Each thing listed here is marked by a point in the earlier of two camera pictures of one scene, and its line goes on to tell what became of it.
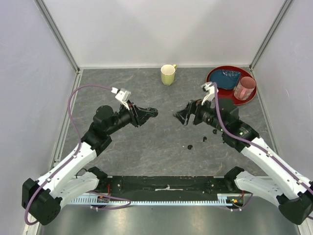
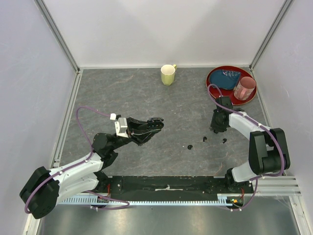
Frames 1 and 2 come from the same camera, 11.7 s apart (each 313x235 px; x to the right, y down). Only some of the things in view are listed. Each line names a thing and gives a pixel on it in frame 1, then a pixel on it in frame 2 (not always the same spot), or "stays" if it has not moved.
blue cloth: x=225 y=79 stays
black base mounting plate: x=167 y=186 stays
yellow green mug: x=167 y=72 stays
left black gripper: x=139 y=115 → x=137 y=131
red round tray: x=223 y=93 stays
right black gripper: x=194 y=107 → x=213 y=126
